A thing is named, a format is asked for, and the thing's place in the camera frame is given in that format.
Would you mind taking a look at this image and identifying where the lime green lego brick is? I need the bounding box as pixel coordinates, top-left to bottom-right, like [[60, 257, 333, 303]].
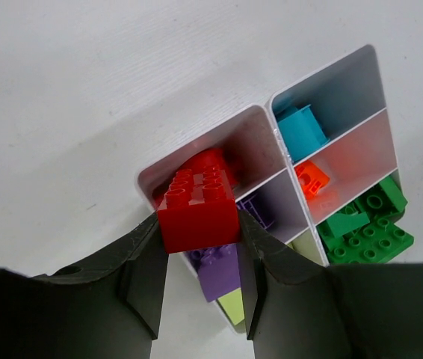
[[217, 288, 244, 325]]

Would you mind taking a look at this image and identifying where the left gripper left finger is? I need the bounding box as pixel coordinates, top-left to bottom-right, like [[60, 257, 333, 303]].
[[0, 215, 168, 358]]

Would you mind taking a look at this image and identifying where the purple lego plate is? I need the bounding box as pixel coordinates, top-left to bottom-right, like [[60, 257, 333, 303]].
[[237, 191, 276, 230]]

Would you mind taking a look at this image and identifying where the large red lego brick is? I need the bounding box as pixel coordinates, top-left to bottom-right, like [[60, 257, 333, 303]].
[[156, 165, 240, 254]]

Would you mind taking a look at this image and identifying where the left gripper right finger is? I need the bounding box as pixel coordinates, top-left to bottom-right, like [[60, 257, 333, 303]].
[[237, 211, 423, 358]]

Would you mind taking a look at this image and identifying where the cyan lego block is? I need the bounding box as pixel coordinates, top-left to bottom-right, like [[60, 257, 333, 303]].
[[272, 104, 330, 162]]

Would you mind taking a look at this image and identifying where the white divided sorting container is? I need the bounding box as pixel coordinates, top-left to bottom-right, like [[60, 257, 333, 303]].
[[136, 43, 407, 334]]

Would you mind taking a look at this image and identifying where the small purple lego brick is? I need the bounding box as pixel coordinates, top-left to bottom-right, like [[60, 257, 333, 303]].
[[186, 244, 241, 302]]

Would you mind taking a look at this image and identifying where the orange lego piece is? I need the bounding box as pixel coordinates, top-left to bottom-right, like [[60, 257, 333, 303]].
[[294, 160, 330, 200]]

